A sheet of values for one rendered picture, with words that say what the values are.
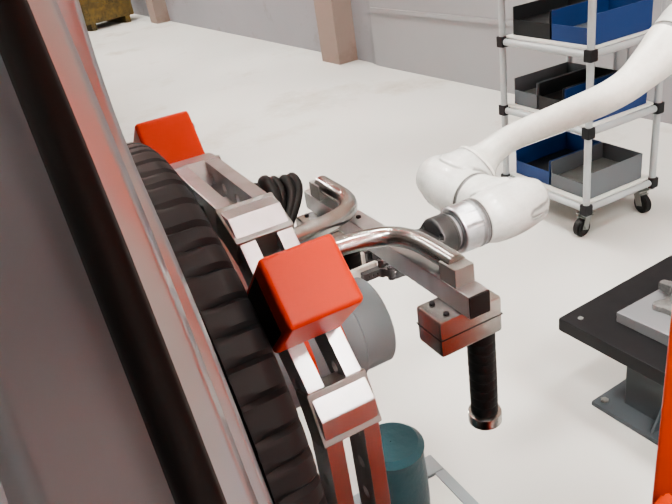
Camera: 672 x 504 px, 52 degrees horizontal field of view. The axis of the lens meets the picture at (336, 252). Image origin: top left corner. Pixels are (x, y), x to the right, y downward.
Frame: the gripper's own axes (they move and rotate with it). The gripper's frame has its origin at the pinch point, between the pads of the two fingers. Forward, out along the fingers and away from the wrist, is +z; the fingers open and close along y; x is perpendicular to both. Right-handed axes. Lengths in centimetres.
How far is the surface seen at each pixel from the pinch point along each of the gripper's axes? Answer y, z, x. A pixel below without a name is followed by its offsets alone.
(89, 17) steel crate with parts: 1025, -126, -63
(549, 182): 113, -152, -66
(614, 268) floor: 66, -139, -83
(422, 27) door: 358, -259, -46
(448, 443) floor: 30, -36, -83
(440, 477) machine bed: 15, -23, -75
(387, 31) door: 404, -256, -53
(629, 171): 92, -175, -63
